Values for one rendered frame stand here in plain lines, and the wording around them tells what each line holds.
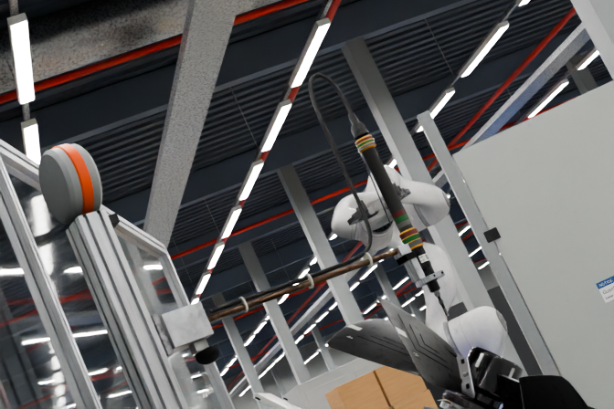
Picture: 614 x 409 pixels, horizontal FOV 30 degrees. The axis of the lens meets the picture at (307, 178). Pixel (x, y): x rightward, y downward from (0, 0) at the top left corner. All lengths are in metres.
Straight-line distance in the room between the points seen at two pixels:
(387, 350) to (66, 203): 0.79
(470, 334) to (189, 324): 1.09
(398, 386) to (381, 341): 8.12
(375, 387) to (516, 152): 6.37
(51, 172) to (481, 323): 1.34
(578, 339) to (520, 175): 0.66
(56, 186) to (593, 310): 2.63
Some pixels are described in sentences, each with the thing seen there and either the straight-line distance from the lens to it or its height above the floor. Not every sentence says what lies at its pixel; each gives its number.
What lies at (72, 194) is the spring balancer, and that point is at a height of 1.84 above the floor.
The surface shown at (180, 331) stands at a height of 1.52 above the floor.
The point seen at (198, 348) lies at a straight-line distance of 2.28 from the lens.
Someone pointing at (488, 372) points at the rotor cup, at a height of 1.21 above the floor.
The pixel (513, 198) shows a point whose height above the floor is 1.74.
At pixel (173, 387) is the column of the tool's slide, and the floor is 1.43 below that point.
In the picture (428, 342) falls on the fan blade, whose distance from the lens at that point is 2.32.
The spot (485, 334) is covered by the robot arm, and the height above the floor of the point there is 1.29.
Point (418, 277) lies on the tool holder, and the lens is 2.58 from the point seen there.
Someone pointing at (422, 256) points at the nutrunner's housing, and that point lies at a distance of 2.60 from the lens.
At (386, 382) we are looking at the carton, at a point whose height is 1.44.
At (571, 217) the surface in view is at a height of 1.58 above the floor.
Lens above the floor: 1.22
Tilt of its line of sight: 12 degrees up
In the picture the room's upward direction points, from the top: 25 degrees counter-clockwise
